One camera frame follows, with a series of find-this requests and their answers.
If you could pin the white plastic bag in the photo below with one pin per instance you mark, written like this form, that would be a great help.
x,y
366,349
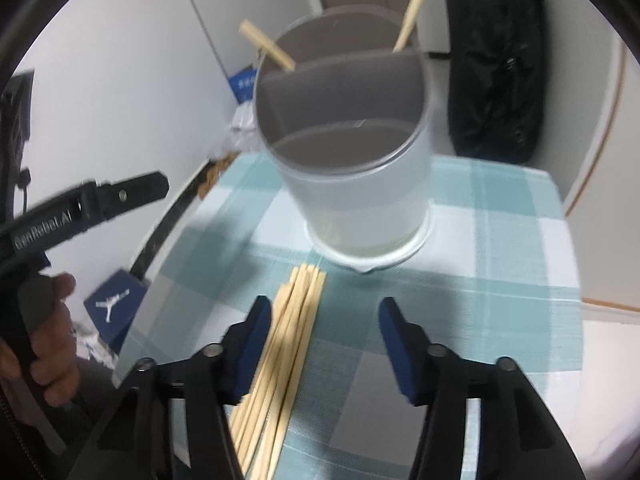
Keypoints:
x,y
242,127

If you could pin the grey white utensil holder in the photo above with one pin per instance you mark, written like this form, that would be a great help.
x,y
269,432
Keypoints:
x,y
350,200

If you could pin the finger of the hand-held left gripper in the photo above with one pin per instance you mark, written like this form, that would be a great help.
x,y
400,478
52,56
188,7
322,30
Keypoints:
x,y
135,190

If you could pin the teal checked tablecloth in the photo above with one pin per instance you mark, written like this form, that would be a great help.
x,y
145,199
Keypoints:
x,y
475,270

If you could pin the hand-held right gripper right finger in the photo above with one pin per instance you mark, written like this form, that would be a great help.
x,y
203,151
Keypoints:
x,y
395,345

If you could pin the brown slipper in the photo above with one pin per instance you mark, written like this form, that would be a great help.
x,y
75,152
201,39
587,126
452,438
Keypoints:
x,y
212,177

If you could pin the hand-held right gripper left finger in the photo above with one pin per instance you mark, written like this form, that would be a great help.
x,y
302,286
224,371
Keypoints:
x,y
255,340

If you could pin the wooden chopstick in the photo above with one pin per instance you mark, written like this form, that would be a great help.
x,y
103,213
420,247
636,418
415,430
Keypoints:
x,y
411,15
265,45

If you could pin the blue shoe box white logo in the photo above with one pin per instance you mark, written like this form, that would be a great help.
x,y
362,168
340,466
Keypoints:
x,y
112,305

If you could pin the person's left hand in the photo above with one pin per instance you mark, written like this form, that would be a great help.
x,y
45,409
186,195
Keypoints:
x,y
55,355

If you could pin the pile of wooden chopsticks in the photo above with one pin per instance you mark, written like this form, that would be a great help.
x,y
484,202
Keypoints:
x,y
295,330

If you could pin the black backpack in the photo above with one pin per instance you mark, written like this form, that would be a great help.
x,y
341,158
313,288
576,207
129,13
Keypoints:
x,y
495,60

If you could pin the blue cardboard box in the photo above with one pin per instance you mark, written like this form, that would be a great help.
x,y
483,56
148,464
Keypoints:
x,y
242,85

